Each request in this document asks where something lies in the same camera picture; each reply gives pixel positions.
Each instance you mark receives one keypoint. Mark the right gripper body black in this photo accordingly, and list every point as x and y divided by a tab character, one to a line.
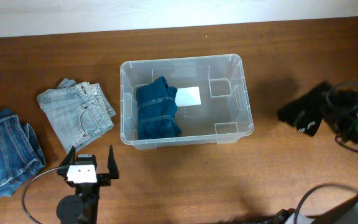
317	104

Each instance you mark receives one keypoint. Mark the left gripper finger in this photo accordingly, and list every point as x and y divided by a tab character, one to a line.
112	166
69	159

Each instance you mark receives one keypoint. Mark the black garment taped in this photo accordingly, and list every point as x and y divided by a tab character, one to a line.
305	114

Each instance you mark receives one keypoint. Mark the light blue folded jeans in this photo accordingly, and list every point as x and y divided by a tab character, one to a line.
79	113

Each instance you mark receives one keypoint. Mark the dark blue folded jeans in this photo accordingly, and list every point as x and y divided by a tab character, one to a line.
21	156

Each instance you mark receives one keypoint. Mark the dark blue folded garment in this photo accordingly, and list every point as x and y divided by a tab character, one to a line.
156	110

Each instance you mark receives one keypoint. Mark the white label in bin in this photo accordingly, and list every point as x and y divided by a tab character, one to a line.
189	96

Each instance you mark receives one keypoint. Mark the clear plastic storage bin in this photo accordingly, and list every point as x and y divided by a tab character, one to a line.
224	115

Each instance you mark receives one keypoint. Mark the left gripper white camera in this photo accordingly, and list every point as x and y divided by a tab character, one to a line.
80	174

